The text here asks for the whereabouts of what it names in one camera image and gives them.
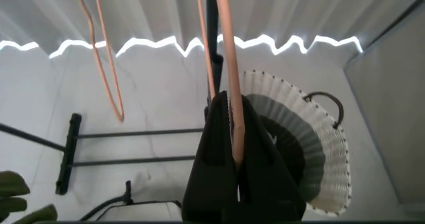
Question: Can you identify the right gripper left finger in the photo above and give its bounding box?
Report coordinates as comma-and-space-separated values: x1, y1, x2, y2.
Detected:
181, 90, 240, 222

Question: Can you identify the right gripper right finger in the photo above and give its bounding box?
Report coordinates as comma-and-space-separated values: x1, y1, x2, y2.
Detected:
238, 95, 307, 222

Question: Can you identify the pink clothes hanger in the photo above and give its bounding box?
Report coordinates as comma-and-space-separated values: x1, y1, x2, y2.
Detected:
73, 0, 126, 123
194, 0, 247, 170

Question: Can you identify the green printed shirt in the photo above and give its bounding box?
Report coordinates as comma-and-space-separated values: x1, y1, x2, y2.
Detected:
0, 169, 58, 224

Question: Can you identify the white laundry basket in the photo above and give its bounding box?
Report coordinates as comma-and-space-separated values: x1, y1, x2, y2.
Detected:
238, 69, 353, 217

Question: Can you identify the black clothes rack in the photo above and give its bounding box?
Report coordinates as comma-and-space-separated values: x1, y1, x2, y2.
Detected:
0, 0, 224, 196

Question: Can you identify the white curtain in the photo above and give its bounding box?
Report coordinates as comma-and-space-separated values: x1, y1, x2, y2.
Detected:
0, 0, 425, 59

